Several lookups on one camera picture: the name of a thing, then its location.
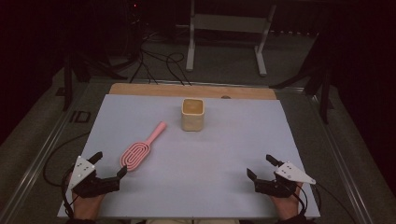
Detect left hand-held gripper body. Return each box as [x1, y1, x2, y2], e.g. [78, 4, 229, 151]
[67, 155, 121, 199]

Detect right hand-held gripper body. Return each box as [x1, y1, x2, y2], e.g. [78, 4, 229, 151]
[254, 161, 317, 199]

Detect pink hairbrush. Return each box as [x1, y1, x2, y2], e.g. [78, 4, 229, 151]
[120, 120, 168, 173]

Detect person's right hand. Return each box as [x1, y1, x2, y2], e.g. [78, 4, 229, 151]
[269, 184, 304, 220]

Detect person's left hand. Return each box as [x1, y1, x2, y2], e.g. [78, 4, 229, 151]
[72, 189, 106, 220]

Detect cream square cup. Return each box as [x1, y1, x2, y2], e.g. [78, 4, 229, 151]
[181, 98, 205, 133]

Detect black stand legs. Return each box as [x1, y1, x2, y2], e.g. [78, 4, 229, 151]
[270, 33, 334, 125]
[63, 51, 129, 112]

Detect wooden table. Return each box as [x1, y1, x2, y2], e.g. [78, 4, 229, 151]
[108, 82, 277, 101]

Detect white metal stand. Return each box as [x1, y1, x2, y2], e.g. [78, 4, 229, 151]
[185, 0, 277, 77]

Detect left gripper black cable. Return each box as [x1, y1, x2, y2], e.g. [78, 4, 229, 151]
[42, 132, 92, 218]

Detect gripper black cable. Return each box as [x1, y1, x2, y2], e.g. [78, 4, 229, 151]
[42, 132, 92, 218]
[292, 181, 357, 224]

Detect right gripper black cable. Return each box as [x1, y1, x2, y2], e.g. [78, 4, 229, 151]
[292, 181, 357, 224]

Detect metal floor rail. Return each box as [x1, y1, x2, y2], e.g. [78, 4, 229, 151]
[307, 92, 375, 224]
[0, 81, 92, 224]

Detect black floor cables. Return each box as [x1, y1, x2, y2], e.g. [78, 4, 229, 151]
[128, 31, 192, 87]

